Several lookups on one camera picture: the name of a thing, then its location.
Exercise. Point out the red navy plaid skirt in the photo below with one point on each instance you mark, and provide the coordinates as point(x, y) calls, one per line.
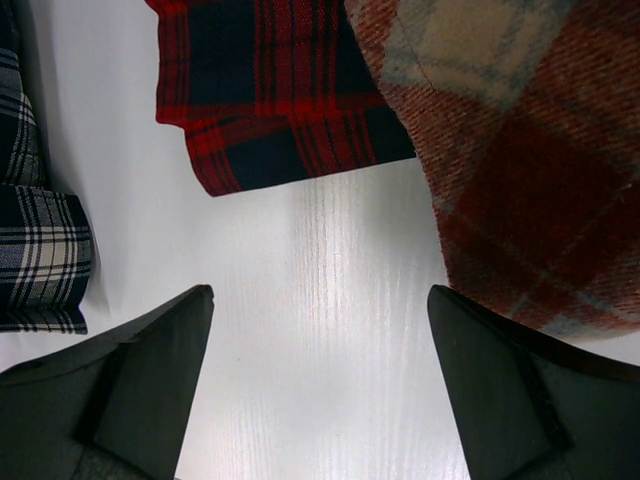
point(270, 92)

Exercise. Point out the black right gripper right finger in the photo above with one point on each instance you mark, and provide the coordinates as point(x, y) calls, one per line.
point(529, 406)

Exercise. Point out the navy white plaid skirt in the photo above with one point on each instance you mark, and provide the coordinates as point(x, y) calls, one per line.
point(46, 240)

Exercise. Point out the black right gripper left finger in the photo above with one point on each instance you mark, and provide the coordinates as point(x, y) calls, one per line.
point(114, 406)

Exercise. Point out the rust beige plaid skirt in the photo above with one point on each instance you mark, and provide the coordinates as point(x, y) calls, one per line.
point(525, 117)

